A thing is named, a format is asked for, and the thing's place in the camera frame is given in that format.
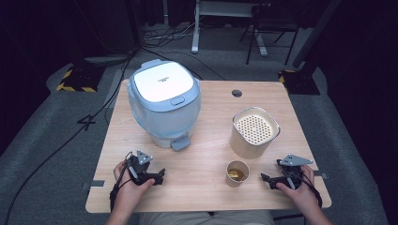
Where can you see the white desk frame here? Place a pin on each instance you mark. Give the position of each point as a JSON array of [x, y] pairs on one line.
[[195, 37]]

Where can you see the dark slanted metal post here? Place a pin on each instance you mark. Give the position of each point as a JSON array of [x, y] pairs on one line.
[[316, 31]]

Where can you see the beige container with perforated strainer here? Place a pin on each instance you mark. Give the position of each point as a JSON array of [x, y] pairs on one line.
[[244, 146]]

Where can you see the blue white pedal trash bin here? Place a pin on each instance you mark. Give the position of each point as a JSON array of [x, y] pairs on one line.
[[162, 118]]

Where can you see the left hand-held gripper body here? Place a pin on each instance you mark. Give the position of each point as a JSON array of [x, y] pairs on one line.
[[139, 170]]

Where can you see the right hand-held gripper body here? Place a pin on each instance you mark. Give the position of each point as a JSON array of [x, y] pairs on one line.
[[292, 175]]

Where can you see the brown paper cup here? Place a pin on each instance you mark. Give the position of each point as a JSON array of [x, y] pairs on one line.
[[231, 182]]

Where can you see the person's right hand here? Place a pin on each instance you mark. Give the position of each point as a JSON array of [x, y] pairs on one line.
[[302, 198]]

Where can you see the black metal chair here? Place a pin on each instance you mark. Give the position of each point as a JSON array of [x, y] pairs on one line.
[[272, 22]]

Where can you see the person's left hand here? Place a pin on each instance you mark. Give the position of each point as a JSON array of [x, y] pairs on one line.
[[125, 193]]

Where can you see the yellow black striped stand base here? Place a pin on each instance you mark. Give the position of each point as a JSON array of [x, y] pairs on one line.
[[300, 82], [79, 79]]

